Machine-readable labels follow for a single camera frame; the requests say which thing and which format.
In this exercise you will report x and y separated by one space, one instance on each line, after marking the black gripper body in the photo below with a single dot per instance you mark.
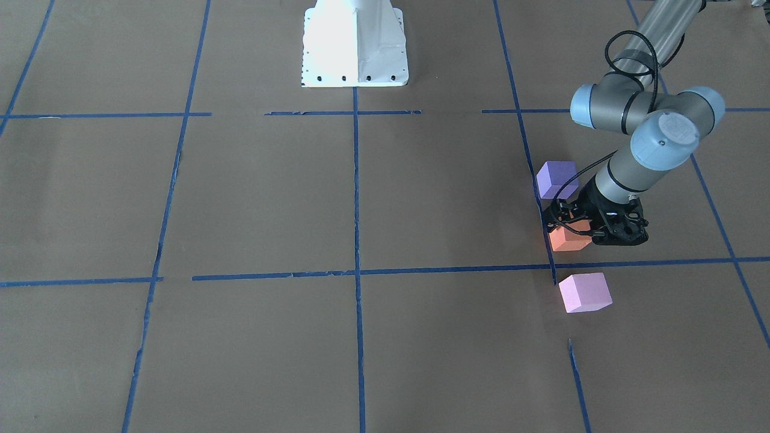
589 201

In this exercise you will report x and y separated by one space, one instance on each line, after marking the orange foam cube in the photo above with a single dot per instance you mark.
562 240

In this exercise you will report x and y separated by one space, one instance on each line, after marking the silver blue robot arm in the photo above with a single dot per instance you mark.
664 130

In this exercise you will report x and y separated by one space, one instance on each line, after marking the pink foam cube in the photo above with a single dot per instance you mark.
585 292

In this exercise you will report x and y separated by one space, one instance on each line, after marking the purple foam cube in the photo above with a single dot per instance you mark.
552 176

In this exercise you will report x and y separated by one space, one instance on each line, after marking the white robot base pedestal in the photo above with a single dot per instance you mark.
354 44

